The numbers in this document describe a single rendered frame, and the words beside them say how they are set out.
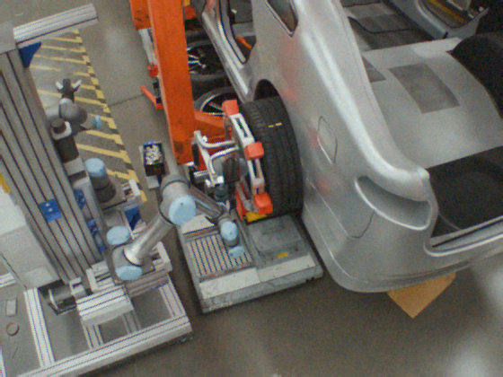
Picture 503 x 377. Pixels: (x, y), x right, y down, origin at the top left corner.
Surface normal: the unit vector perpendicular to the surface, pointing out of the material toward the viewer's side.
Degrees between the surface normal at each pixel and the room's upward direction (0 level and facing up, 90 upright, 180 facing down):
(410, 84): 2
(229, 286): 0
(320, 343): 0
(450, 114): 22
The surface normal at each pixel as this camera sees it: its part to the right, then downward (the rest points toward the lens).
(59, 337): -0.02, -0.66
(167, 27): 0.32, 0.71
